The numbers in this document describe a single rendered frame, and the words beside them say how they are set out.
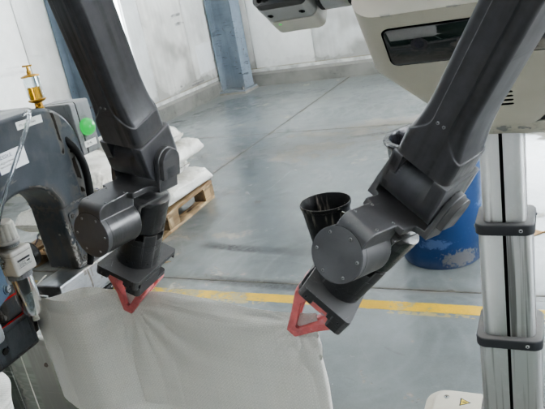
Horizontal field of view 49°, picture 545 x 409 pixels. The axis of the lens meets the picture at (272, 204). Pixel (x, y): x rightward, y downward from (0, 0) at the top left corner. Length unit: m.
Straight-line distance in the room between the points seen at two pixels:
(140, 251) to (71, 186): 0.26
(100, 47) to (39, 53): 6.05
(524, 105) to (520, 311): 0.44
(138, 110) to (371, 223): 0.31
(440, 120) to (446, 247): 2.50
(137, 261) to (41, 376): 0.93
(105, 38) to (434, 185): 0.37
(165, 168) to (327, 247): 0.26
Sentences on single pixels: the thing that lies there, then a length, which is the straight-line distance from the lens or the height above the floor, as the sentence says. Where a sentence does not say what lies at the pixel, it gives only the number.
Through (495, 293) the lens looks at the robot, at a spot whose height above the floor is 0.79.
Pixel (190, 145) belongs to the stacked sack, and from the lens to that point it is 4.41.
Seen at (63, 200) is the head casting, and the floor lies 1.19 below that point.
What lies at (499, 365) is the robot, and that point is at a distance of 1.39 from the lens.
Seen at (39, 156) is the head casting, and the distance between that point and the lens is 0.99.
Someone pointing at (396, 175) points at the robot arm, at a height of 1.26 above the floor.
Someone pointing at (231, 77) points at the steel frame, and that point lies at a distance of 9.59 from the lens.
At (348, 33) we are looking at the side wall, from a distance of 9.03.
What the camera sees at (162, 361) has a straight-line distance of 0.94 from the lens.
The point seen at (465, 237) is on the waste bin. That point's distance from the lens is 3.05.
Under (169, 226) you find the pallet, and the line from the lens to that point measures 4.13.
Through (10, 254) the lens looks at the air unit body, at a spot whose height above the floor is 1.18.
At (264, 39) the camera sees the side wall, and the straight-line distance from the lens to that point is 9.50.
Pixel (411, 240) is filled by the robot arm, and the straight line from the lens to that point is 0.64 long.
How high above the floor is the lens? 1.45
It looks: 20 degrees down
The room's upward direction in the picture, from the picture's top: 11 degrees counter-clockwise
